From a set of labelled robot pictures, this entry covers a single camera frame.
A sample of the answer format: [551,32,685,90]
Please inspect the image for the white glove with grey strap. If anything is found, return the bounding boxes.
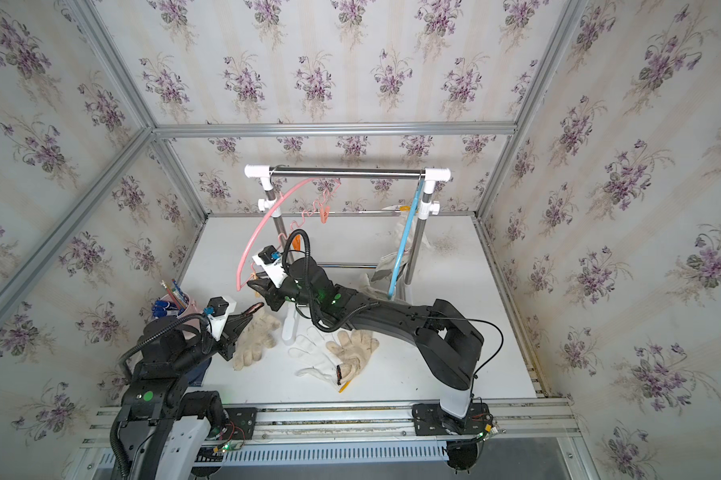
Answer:
[358,274,395,301]

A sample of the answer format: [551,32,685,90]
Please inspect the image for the pink wavy hanger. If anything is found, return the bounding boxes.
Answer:
[234,175,337,292]

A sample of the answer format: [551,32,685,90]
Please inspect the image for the blue wavy hanger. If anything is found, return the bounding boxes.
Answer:
[386,180,424,300]

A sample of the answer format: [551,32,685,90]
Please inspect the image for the beige knit glove red cuff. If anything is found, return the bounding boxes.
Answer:
[232,310,280,371]

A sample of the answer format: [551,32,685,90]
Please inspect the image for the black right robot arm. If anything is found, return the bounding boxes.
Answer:
[246,229,486,420]

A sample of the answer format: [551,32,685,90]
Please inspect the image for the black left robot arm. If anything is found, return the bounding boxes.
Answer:
[108,297,263,479]

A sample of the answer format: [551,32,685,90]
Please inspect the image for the pink pen cup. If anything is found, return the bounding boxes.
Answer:
[152,295,200,319]

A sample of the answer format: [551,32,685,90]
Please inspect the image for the blue book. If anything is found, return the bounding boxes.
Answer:
[188,358,212,387]

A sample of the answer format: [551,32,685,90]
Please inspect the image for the small circuit board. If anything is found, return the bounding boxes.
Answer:
[196,442,244,464]

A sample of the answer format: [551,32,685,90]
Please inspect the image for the white and steel drying rack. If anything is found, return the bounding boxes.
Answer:
[243,164,452,346]

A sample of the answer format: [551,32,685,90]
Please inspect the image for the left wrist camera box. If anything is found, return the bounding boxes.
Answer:
[204,296,238,340]

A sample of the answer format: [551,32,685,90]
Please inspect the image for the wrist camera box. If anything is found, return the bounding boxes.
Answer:
[252,245,288,288]
[204,296,238,340]

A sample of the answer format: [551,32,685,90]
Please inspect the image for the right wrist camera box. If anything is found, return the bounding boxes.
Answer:
[252,245,288,288]

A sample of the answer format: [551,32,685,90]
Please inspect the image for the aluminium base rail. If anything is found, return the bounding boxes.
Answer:
[80,397,580,448]

